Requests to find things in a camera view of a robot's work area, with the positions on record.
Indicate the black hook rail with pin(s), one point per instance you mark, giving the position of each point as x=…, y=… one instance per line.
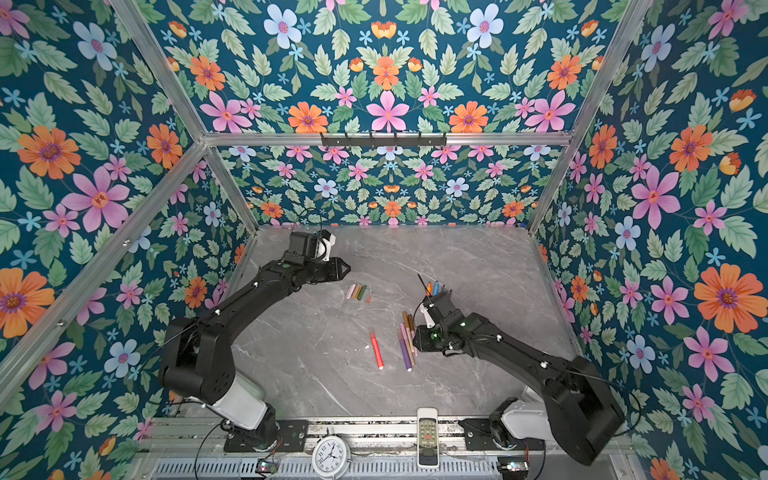
x=371, y=140

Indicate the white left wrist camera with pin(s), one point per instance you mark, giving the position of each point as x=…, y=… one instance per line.
x=325, y=242

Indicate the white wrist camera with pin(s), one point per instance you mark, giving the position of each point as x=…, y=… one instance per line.
x=424, y=311
x=325, y=242

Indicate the pink highlighter pen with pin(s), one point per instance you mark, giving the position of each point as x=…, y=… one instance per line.
x=377, y=351

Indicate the brown lilac pen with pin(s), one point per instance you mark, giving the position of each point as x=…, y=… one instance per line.
x=411, y=329

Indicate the pale green sponge block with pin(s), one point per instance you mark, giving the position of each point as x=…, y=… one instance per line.
x=245, y=389

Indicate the lilac cap beige pen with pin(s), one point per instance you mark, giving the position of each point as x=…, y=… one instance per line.
x=403, y=334

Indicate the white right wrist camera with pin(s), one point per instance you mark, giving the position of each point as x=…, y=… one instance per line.
x=424, y=311

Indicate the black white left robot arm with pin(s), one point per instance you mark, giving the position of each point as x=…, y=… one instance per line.
x=197, y=359

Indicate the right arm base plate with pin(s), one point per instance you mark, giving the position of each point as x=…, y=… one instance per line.
x=481, y=434

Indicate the white remote control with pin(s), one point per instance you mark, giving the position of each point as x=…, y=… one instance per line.
x=428, y=448

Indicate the white analog clock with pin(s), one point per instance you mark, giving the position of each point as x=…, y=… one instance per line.
x=331, y=457

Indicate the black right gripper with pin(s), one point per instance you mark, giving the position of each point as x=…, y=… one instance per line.
x=423, y=345

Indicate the beige capybara pen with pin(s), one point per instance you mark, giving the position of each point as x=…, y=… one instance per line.
x=413, y=351

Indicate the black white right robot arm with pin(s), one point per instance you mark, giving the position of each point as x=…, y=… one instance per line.
x=566, y=401

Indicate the purple highlighter pen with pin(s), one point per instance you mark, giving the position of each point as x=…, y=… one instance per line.
x=405, y=354

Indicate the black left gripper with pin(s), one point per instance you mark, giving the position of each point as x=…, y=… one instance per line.
x=336, y=269

